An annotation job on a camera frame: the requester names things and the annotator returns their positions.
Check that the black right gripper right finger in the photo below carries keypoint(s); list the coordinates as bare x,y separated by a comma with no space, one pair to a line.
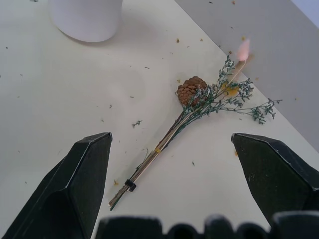
271,179

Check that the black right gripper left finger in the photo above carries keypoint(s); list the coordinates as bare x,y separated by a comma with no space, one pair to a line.
74,184

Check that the white cylindrical vase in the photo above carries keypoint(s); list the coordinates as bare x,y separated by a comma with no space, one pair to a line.
86,18

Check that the dried flower bouquet with pinecone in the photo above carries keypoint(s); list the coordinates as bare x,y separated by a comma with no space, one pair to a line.
192,109

